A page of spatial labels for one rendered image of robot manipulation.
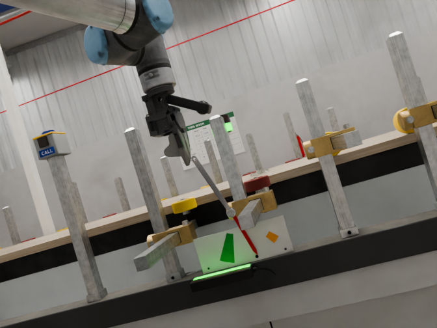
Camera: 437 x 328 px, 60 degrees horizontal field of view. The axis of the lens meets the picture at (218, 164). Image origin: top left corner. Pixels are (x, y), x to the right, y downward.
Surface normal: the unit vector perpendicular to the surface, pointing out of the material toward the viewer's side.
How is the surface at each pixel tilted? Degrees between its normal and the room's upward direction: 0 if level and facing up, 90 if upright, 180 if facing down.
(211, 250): 90
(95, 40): 90
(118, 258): 90
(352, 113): 90
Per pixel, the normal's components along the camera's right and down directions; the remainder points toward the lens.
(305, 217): -0.19, 0.04
